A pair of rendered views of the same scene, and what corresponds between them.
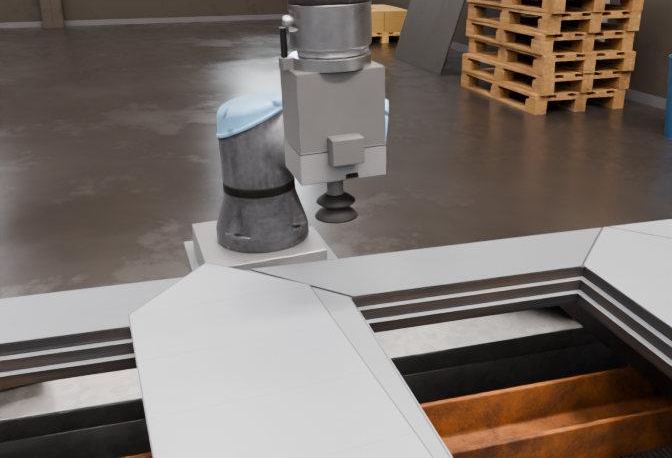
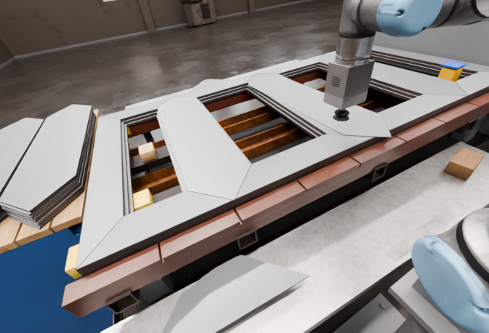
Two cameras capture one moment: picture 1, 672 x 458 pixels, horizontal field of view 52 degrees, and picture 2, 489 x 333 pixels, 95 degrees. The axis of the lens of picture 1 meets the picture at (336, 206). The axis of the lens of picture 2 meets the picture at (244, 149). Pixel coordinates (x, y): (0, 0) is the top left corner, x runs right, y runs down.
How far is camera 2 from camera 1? 120 cm
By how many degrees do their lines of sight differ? 122
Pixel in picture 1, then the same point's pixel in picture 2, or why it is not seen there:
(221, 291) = (368, 126)
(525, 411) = not seen: hidden behind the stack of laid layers
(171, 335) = (362, 113)
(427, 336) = (317, 230)
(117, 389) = (412, 174)
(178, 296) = (378, 123)
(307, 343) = (326, 118)
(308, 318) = (332, 123)
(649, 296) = (232, 152)
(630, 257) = (230, 174)
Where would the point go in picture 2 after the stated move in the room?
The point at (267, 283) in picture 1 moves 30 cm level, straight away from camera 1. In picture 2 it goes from (358, 132) to (460, 208)
